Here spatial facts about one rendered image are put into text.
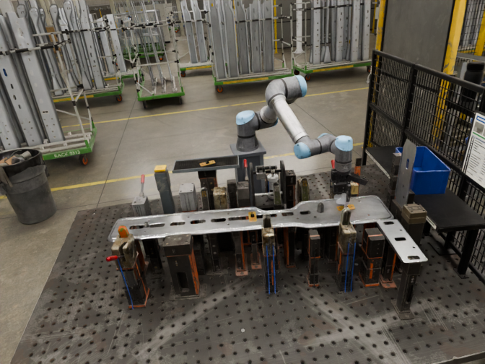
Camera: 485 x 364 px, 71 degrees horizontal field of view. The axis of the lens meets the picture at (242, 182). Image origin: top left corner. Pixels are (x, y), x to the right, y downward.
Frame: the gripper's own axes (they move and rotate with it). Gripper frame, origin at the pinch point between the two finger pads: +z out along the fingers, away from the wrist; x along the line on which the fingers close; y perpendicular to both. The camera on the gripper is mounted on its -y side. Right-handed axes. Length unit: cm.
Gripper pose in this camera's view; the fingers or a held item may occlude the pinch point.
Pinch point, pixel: (346, 204)
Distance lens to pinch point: 177.2
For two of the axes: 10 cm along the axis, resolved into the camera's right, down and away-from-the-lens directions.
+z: 1.1, 8.7, 4.8
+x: 0.4, 4.7, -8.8
